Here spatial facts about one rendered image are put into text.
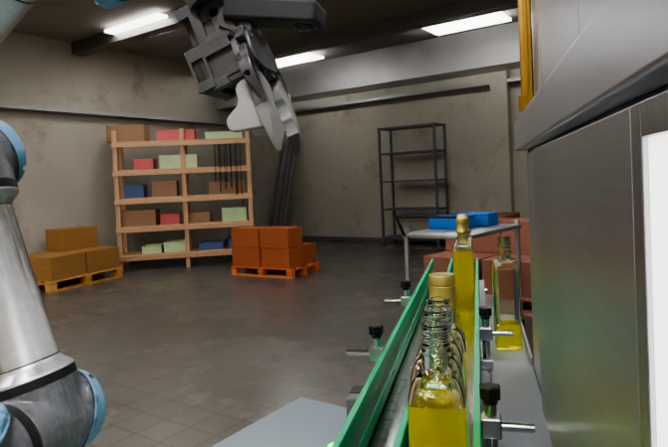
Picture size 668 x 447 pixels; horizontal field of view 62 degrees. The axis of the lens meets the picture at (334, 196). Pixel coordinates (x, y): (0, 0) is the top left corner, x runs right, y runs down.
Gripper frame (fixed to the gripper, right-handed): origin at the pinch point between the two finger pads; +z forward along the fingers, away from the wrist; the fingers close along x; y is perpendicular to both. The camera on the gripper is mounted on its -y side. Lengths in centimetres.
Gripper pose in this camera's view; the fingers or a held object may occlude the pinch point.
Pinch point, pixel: (290, 139)
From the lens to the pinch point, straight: 66.4
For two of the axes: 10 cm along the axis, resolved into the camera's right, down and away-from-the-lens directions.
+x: -2.6, 0.4, -9.6
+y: -8.9, 3.8, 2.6
